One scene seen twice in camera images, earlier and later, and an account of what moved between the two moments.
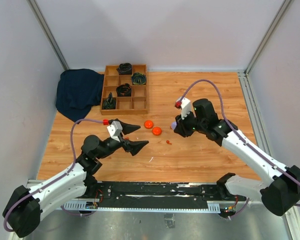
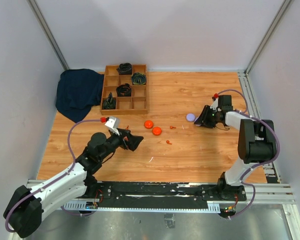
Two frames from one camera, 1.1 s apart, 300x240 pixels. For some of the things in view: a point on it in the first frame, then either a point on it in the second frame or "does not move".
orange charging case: [157, 131] does not move
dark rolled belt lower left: [110, 103] does not move
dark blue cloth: [78, 90] does not move
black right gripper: [181, 128] → [203, 119]
